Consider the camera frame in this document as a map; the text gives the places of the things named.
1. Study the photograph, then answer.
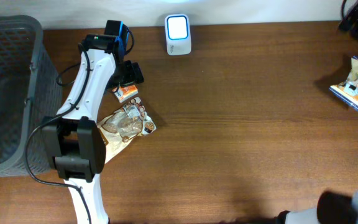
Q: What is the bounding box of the beige brown snack pouch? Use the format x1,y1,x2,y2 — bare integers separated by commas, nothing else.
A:
97,97,157,164

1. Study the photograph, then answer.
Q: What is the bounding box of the white barcode scanner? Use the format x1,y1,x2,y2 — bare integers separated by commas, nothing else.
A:
164,14,191,56

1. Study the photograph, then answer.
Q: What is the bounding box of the grey plastic basket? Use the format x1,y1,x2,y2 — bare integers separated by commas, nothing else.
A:
0,16,62,177

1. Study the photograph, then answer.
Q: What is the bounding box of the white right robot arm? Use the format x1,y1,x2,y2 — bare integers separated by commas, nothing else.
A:
272,1,358,224

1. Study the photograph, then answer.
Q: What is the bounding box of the small orange box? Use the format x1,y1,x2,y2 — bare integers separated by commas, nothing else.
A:
112,85,138,103

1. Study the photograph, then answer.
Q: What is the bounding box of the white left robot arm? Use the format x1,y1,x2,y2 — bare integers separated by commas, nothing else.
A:
40,20,144,223

